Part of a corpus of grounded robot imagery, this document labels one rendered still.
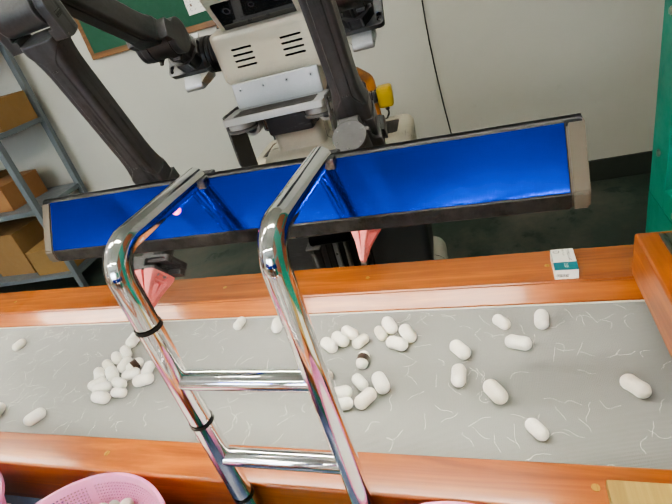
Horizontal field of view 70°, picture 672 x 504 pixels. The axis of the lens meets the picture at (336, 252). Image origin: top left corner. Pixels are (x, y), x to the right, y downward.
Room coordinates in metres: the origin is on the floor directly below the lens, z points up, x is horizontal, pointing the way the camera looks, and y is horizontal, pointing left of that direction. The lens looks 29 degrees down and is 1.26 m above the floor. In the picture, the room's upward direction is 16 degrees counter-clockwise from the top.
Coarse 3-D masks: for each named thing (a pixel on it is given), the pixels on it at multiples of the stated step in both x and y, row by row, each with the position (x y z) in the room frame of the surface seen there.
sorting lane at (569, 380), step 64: (192, 320) 0.83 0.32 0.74; (256, 320) 0.77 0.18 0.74; (320, 320) 0.71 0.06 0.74; (448, 320) 0.61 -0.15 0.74; (512, 320) 0.57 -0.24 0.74; (576, 320) 0.53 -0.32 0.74; (640, 320) 0.49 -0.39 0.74; (0, 384) 0.80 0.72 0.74; (64, 384) 0.74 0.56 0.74; (128, 384) 0.68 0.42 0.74; (448, 384) 0.48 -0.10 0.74; (512, 384) 0.45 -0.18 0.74; (576, 384) 0.42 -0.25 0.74; (320, 448) 0.44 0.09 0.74; (384, 448) 0.41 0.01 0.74; (448, 448) 0.38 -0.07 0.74; (512, 448) 0.36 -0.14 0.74; (576, 448) 0.34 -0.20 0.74; (640, 448) 0.32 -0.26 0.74
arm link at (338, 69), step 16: (304, 0) 0.77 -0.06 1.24; (320, 0) 0.76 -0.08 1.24; (304, 16) 0.78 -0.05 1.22; (320, 16) 0.77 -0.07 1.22; (336, 16) 0.78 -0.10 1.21; (320, 32) 0.78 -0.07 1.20; (336, 32) 0.78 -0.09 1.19; (320, 48) 0.79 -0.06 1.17; (336, 48) 0.79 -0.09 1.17; (336, 64) 0.79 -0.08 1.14; (352, 64) 0.81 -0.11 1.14; (336, 80) 0.80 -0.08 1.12; (352, 80) 0.80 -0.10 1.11; (336, 96) 0.82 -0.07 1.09; (352, 96) 0.81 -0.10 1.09; (368, 96) 0.84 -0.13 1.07; (336, 112) 0.83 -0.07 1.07; (352, 112) 0.82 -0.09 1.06; (368, 112) 0.82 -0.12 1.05
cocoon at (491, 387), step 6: (486, 384) 0.44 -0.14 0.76; (492, 384) 0.44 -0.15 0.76; (498, 384) 0.44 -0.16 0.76; (486, 390) 0.44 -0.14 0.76; (492, 390) 0.43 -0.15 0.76; (498, 390) 0.43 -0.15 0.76; (504, 390) 0.43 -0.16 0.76; (492, 396) 0.43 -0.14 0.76; (498, 396) 0.42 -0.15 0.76; (504, 396) 0.42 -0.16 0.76; (498, 402) 0.42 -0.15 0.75; (504, 402) 0.42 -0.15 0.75
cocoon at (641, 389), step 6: (624, 378) 0.39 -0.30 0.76; (630, 378) 0.39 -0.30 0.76; (636, 378) 0.39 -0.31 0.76; (624, 384) 0.39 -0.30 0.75; (630, 384) 0.38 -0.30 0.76; (636, 384) 0.38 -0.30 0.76; (642, 384) 0.38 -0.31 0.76; (648, 384) 0.38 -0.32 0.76; (630, 390) 0.38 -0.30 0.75; (636, 390) 0.38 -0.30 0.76; (642, 390) 0.37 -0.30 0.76; (648, 390) 0.37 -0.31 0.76; (636, 396) 0.38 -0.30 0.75; (642, 396) 0.37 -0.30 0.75; (648, 396) 0.37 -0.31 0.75
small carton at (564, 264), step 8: (552, 256) 0.64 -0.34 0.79; (560, 256) 0.63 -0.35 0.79; (568, 256) 0.63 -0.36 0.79; (552, 264) 0.63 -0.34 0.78; (560, 264) 0.61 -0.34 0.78; (568, 264) 0.61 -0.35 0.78; (576, 264) 0.60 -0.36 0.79; (560, 272) 0.60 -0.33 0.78; (568, 272) 0.60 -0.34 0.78; (576, 272) 0.59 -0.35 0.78
